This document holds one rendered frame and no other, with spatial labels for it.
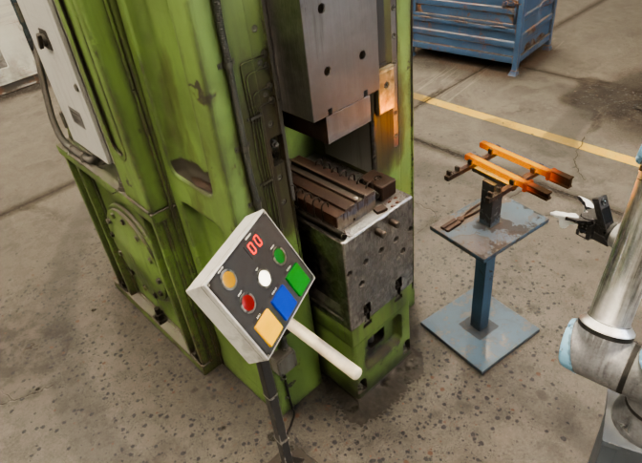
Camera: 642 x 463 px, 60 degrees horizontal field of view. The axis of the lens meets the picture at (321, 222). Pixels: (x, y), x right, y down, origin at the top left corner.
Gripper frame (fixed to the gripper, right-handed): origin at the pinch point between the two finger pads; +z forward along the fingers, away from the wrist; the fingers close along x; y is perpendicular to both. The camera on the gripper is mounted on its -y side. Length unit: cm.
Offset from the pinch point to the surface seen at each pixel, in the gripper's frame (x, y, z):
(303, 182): -68, -7, 66
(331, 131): -69, -39, 40
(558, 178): 11.8, 0.5, 11.3
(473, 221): -5.0, 26.4, 36.1
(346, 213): -66, -5, 41
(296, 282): -100, -9, 18
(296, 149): -55, -6, 91
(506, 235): -1.7, 26.4, 21.0
